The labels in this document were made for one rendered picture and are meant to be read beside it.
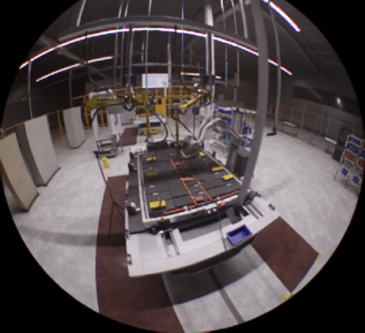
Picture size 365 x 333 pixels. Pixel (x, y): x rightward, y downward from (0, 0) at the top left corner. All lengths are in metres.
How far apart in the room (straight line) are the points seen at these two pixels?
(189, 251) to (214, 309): 1.10
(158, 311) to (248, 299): 1.12
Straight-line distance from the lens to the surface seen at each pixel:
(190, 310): 2.01
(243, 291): 2.15
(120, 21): 2.33
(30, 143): 4.72
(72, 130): 7.37
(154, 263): 1.23
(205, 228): 1.47
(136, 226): 1.39
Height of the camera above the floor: 2.00
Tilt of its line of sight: 24 degrees down
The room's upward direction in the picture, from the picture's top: straight up
